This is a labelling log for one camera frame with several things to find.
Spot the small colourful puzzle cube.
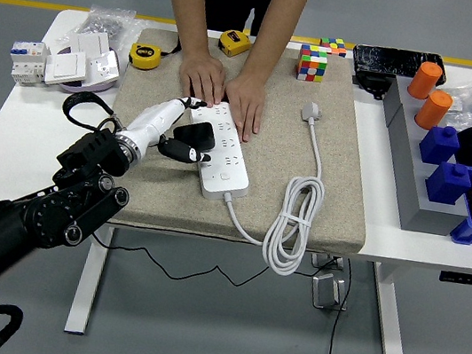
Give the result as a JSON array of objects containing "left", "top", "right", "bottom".
[{"left": 318, "top": 35, "right": 350, "bottom": 59}]

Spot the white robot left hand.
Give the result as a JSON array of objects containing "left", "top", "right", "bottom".
[{"left": 122, "top": 87, "right": 222, "bottom": 169}]

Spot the orange cylinder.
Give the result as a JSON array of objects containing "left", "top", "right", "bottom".
[
  {"left": 413, "top": 87, "right": 456, "bottom": 134},
  {"left": 406, "top": 59, "right": 445, "bottom": 103}
]

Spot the large colourful puzzle cube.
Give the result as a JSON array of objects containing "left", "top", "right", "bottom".
[{"left": 295, "top": 43, "right": 331, "bottom": 86}]

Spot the white power strip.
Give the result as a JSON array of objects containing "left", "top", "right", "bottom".
[{"left": 177, "top": 97, "right": 262, "bottom": 206}]

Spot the black cracked flat device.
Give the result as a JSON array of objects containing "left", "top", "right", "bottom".
[{"left": 350, "top": 42, "right": 452, "bottom": 88}]

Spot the black floor cable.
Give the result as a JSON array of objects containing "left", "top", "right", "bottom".
[{"left": 326, "top": 257, "right": 357, "bottom": 354}]

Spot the white wall switch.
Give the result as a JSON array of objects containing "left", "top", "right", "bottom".
[
  {"left": 43, "top": 46, "right": 93, "bottom": 90},
  {"left": 59, "top": 26, "right": 114, "bottom": 64}
]

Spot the squarish yellow tape measure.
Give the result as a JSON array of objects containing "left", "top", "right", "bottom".
[{"left": 216, "top": 27, "right": 256, "bottom": 61}]

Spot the purple bowl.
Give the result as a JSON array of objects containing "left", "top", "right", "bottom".
[{"left": 51, "top": 41, "right": 125, "bottom": 101}]

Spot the small black device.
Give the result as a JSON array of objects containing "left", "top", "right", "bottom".
[{"left": 350, "top": 69, "right": 392, "bottom": 102}]

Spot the black plug adapter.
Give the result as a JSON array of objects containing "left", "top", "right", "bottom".
[{"left": 171, "top": 116, "right": 219, "bottom": 154}]

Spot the person's left hand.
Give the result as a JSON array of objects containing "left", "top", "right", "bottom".
[{"left": 217, "top": 70, "right": 271, "bottom": 146}]

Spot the grey stepped stand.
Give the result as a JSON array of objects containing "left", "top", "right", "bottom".
[{"left": 362, "top": 73, "right": 472, "bottom": 242}]

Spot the white circuit breaker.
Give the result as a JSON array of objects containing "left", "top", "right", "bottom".
[{"left": 6, "top": 37, "right": 54, "bottom": 90}]

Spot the person's right hand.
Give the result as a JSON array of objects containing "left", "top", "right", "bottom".
[{"left": 173, "top": 47, "right": 232, "bottom": 111}]

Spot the white table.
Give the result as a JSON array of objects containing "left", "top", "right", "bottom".
[{"left": 0, "top": 0, "right": 472, "bottom": 354}]

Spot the white wall socket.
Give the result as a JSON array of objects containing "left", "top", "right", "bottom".
[{"left": 83, "top": 47, "right": 125, "bottom": 86}]

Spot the small silver metal bracket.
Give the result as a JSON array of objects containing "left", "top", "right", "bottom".
[{"left": 310, "top": 251, "right": 348, "bottom": 274}]

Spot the blue block with knob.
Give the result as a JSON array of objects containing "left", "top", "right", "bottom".
[
  {"left": 416, "top": 122, "right": 465, "bottom": 169},
  {"left": 421, "top": 158, "right": 472, "bottom": 209}
]

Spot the round yellow tape measure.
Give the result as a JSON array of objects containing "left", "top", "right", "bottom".
[{"left": 126, "top": 34, "right": 182, "bottom": 75}]

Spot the thin black adapter cord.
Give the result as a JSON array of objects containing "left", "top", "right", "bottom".
[{"left": 85, "top": 225, "right": 318, "bottom": 302}]

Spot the large silver metal bracket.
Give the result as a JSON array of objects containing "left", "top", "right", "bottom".
[{"left": 307, "top": 269, "right": 352, "bottom": 315}]

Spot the clear bag of white parts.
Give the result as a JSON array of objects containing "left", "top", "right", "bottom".
[{"left": 444, "top": 83, "right": 472, "bottom": 130}]

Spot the white power cord with plug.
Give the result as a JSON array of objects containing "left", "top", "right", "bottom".
[{"left": 212, "top": 90, "right": 341, "bottom": 281}]

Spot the grey-brown mat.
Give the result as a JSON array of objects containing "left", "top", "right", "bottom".
[{"left": 75, "top": 20, "right": 395, "bottom": 265}]

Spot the clear bag of metal screws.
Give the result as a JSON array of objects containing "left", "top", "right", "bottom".
[{"left": 72, "top": 1, "right": 138, "bottom": 47}]

